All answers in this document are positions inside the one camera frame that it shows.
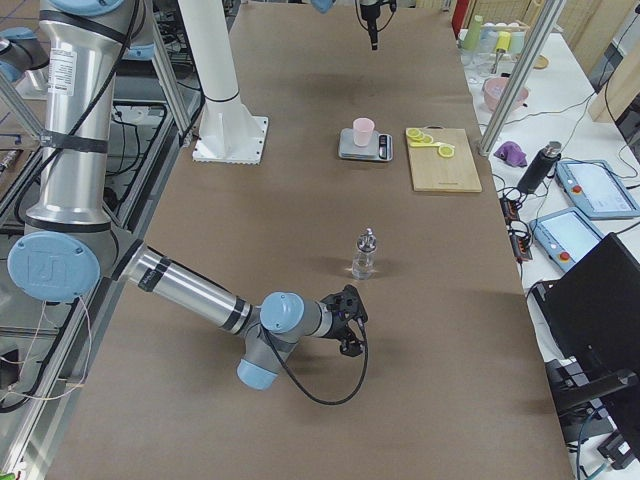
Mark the black monitor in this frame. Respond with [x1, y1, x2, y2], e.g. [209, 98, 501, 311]
[541, 233, 639, 453]

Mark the green tumbler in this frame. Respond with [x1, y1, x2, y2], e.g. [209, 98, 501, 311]
[460, 15, 484, 52]

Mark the wooden cutting board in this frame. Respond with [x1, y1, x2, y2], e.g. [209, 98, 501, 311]
[405, 127, 482, 193]

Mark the pink bowl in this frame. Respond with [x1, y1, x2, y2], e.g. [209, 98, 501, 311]
[482, 77, 530, 112]

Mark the lemon slice middle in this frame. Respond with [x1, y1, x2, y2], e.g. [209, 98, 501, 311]
[414, 132, 432, 143]

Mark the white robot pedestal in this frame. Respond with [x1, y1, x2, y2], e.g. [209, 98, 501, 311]
[184, 1, 269, 165]

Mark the pink plastic cup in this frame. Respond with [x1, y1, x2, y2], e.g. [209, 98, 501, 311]
[352, 117, 375, 147]

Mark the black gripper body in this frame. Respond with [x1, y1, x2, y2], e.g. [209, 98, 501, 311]
[319, 284, 368, 345]
[355, 0, 398, 31]

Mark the black thermos bottle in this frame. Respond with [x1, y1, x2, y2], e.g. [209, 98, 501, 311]
[516, 141, 562, 194]

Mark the blue teach pendant far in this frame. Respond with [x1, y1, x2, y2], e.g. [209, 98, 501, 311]
[556, 160, 639, 220]

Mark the aluminium frame post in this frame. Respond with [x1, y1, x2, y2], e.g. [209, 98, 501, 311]
[478, 0, 566, 157]

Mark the purple cloth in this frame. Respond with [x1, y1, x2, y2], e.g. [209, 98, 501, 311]
[494, 141, 528, 167]

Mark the black power strip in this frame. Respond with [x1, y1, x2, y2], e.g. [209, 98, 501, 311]
[499, 196, 533, 263]

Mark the clear glass sauce bottle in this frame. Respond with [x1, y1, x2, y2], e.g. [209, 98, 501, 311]
[352, 227, 377, 280]

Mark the lemon slice on right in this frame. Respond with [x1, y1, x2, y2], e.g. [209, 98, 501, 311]
[437, 144, 455, 158]

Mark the yellow plastic knife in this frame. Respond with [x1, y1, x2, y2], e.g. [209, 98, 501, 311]
[409, 141, 455, 152]

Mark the blue teach pendant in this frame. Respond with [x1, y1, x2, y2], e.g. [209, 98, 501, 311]
[529, 207, 604, 272]
[556, 160, 639, 220]

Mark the blue teach pendant near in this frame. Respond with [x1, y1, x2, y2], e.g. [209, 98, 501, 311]
[529, 207, 604, 272]

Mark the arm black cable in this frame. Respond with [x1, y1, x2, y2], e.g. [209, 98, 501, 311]
[261, 319, 370, 406]

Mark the silver kitchen scale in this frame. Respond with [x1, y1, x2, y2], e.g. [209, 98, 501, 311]
[338, 128, 393, 162]

